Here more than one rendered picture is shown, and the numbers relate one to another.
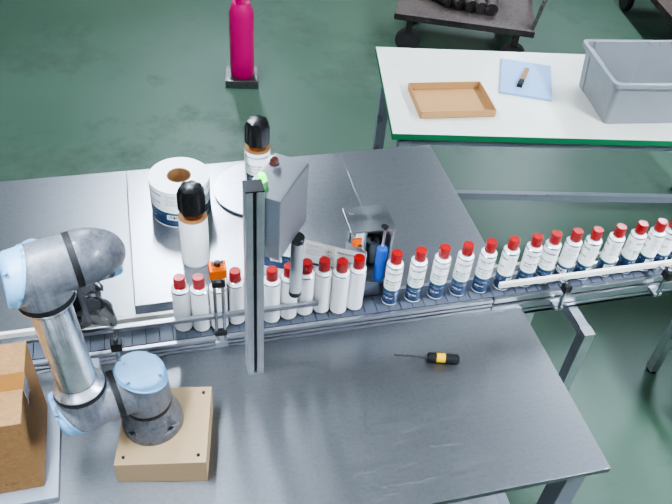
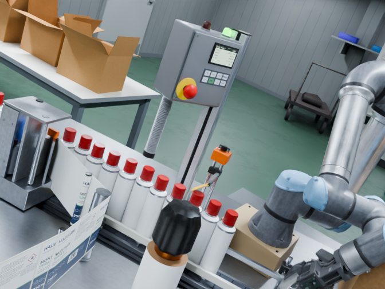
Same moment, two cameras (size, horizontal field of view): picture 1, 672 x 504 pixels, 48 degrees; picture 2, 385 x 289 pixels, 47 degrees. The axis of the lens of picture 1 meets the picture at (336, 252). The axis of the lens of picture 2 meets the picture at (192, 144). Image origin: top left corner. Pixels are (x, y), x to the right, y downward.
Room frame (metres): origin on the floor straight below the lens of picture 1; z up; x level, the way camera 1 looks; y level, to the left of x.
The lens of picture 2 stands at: (2.38, 0.82, 1.57)
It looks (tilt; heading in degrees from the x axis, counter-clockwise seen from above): 19 degrees down; 211
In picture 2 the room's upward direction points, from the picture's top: 21 degrees clockwise
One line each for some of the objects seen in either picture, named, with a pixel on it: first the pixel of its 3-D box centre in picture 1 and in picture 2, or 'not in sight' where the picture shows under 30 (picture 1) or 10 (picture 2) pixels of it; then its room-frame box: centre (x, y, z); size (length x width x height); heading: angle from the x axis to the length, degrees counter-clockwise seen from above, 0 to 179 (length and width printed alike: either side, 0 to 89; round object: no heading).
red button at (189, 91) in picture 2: not in sight; (189, 91); (1.48, 0.20, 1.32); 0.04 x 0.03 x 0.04; 162
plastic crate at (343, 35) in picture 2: not in sight; (348, 38); (-6.00, -1.96, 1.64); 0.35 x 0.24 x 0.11; 97
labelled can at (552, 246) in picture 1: (548, 257); not in sight; (1.76, -0.67, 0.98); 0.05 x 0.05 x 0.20
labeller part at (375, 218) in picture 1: (369, 218); (38, 109); (1.68, -0.09, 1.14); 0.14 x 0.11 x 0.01; 107
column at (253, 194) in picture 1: (254, 287); (199, 142); (1.33, 0.20, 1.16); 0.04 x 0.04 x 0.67; 17
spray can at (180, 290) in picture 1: (181, 302); (218, 244); (1.42, 0.42, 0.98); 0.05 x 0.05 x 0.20
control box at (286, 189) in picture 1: (275, 206); (198, 65); (1.41, 0.16, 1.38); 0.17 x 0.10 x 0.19; 162
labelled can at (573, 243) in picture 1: (569, 254); not in sight; (1.78, -0.74, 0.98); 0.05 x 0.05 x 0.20
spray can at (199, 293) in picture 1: (200, 302); (202, 234); (1.43, 0.37, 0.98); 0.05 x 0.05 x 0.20
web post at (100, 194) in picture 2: not in sight; (92, 225); (1.68, 0.21, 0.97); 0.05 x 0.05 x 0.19
